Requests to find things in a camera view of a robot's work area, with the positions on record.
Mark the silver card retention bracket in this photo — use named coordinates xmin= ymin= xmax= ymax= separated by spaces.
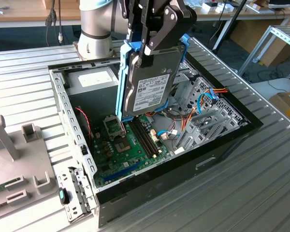
xmin=56 ymin=166 xmax=99 ymax=223

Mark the grey parts rack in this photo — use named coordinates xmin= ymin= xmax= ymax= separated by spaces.
xmin=0 ymin=115 xmax=58 ymax=216

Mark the blue expansion slot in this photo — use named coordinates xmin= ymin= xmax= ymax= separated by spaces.
xmin=103 ymin=161 xmax=142 ymax=183

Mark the hard disk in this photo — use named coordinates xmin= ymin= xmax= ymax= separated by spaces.
xmin=115 ymin=33 xmax=190 ymax=123

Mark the short light blue wire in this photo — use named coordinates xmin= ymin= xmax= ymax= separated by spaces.
xmin=157 ymin=130 xmax=170 ymax=141

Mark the brown wooden box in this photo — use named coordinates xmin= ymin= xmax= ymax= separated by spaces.
xmin=42 ymin=0 xmax=80 ymax=10

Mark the thin multicolour wire bundle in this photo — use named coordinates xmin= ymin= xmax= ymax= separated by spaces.
xmin=160 ymin=120 xmax=182 ymax=141

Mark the CPU socket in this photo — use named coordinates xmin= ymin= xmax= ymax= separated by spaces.
xmin=114 ymin=140 xmax=131 ymax=154

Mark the aluminium profile frame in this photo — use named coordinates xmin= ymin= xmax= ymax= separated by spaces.
xmin=238 ymin=24 xmax=290 ymax=78

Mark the green RAM stick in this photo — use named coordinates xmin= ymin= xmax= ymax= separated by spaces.
xmin=0 ymin=177 xmax=24 ymax=194

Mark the grey power supply box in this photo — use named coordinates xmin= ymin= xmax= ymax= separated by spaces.
xmin=66 ymin=66 xmax=120 ymax=121

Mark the red black twisted wire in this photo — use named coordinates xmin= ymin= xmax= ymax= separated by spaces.
xmin=75 ymin=107 xmax=92 ymax=145

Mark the green motherboard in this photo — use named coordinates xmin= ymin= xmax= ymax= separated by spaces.
xmin=93 ymin=113 xmax=173 ymax=189

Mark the cardboard box with yellow tape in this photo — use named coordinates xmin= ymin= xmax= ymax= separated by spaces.
xmin=268 ymin=90 xmax=290 ymax=126

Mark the black open PC case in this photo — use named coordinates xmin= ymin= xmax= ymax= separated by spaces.
xmin=47 ymin=48 xmax=264 ymax=229

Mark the large brown cardboard box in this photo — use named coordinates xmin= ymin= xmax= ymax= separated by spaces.
xmin=229 ymin=18 xmax=290 ymax=68

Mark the white side table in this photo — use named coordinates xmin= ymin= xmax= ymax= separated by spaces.
xmin=252 ymin=77 xmax=290 ymax=102

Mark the small white box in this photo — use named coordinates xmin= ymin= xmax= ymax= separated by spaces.
xmin=216 ymin=3 xmax=235 ymax=13
xmin=202 ymin=2 xmax=218 ymax=12

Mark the metal socket cover frame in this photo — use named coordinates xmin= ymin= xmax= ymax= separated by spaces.
xmin=103 ymin=115 xmax=124 ymax=141

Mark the black RAM slot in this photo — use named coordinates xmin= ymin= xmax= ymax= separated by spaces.
xmin=138 ymin=116 xmax=161 ymax=156
xmin=130 ymin=120 xmax=153 ymax=159
xmin=135 ymin=116 xmax=159 ymax=157
xmin=132 ymin=118 xmax=156 ymax=158

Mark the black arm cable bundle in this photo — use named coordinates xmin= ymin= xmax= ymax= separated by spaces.
xmin=44 ymin=0 xmax=63 ymax=45

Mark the black stand pole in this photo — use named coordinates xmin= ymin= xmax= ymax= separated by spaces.
xmin=211 ymin=0 xmax=247 ymax=51

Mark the wooden desk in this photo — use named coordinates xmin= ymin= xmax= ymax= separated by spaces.
xmin=0 ymin=0 xmax=82 ymax=29
xmin=195 ymin=0 xmax=290 ymax=51

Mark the silver drive cage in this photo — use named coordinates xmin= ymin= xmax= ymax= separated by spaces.
xmin=173 ymin=54 xmax=199 ymax=108

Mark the black latch with teal button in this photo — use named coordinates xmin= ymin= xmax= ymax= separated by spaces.
xmin=58 ymin=187 xmax=71 ymax=205

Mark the silver metal disk bay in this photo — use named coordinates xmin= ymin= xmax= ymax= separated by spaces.
xmin=174 ymin=76 xmax=249 ymax=155

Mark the orange red yellow power wire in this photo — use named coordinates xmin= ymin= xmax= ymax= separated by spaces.
xmin=180 ymin=87 xmax=229 ymax=133

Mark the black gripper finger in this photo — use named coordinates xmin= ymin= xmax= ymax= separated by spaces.
xmin=138 ymin=0 xmax=198 ymax=69
xmin=125 ymin=0 xmax=138 ymax=34

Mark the blue data wire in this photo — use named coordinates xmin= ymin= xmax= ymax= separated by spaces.
xmin=197 ymin=88 xmax=218 ymax=115

